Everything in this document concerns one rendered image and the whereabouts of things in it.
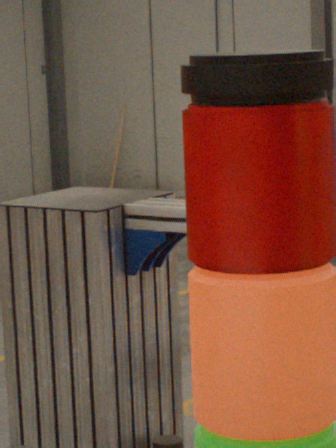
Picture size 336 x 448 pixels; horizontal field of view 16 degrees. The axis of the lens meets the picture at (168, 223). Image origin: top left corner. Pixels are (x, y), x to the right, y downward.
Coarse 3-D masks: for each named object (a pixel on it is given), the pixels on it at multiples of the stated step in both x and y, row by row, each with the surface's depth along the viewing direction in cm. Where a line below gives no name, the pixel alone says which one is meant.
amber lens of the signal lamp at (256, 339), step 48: (192, 288) 40; (240, 288) 38; (288, 288) 38; (192, 336) 40; (240, 336) 38; (288, 336) 38; (192, 384) 41; (240, 384) 39; (288, 384) 38; (240, 432) 39; (288, 432) 39
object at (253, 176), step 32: (192, 128) 38; (224, 128) 37; (256, 128) 37; (288, 128) 37; (320, 128) 38; (192, 160) 38; (224, 160) 37; (256, 160) 37; (288, 160) 37; (320, 160) 38; (192, 192) 39; (224, 192) 38; (256, 192) 37; (288, 192) 37; (320, 192) 38; (192, 224) 39; (224, 224) 38; (256, 224) 37; (288, 224) 38; (320, 224) 38; (192, 256) 39; (224, 256) 38; (256, 256) 38; (288, 256) 38; (320, 256) 38
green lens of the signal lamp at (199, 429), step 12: (204, 432) 40; (324, 432) 40; (204, 444) 40; (216, 444) 40; (228, 444) 39; (240, 444) 39; (252, 444) 39; (264, 444) 39; (276, 444) 39; (288, 444) 39; (300, 444) 39; (312, 444) 39; (324, 444) 39
